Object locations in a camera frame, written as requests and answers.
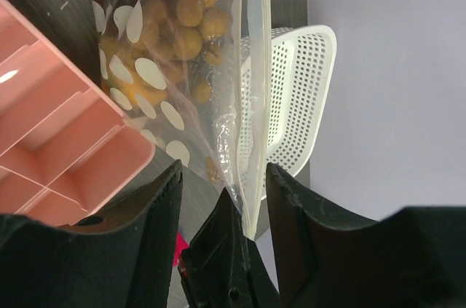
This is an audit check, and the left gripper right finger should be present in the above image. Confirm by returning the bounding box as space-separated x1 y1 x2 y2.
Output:
266 164 465 307

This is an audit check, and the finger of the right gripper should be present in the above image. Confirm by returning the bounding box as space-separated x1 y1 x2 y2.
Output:
180 189 281 308

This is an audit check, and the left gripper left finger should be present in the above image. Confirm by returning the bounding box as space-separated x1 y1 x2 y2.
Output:
1 162 183 307

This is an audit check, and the clear polka dot zip bag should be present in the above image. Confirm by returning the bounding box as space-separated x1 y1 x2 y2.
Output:
92 0 272 238

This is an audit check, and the fake yellow grape bunch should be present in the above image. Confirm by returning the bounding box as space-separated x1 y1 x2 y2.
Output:
142 0 232 104

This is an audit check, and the red folded shirt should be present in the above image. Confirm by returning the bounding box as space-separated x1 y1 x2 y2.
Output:
173 232 189 267

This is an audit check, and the pink divided organizer tray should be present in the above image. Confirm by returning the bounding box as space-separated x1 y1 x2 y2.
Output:
1 0 155 226

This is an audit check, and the white perforated plastic basket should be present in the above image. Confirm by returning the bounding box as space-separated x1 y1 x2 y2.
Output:
232 24 338 242

